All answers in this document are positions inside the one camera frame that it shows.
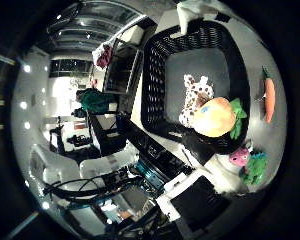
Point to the round orange fruit plush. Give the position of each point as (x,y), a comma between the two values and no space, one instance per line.
(213,116)

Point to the white spotted plush toy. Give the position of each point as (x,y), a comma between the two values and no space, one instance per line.
(193,93)

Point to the green dinosaur plush toy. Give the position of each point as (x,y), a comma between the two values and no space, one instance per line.
(256,168)

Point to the orange carrot plush toy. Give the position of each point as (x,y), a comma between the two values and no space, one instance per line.
(269,100)

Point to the black plastic mesh basket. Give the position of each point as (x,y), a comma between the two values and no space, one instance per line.
(153,83)

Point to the black shelf rack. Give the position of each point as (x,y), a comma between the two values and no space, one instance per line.
(120,73)

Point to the person in teal shirt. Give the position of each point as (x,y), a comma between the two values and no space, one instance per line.
(95,101)

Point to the red hanging cloth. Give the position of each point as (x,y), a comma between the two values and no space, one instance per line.
(104,56)

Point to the white moulded chair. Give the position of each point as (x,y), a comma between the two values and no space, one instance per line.
(53,166)

